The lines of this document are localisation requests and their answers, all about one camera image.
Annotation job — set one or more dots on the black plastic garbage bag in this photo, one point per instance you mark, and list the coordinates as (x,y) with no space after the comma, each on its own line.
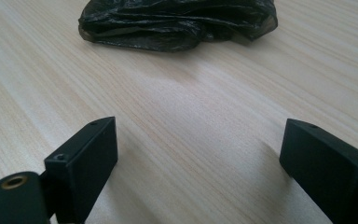
(174,21)

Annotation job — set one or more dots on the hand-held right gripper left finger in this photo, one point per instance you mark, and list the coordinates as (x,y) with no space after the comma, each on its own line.
(84,161)

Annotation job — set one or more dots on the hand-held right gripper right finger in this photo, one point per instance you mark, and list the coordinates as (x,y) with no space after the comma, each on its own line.
(326,168)

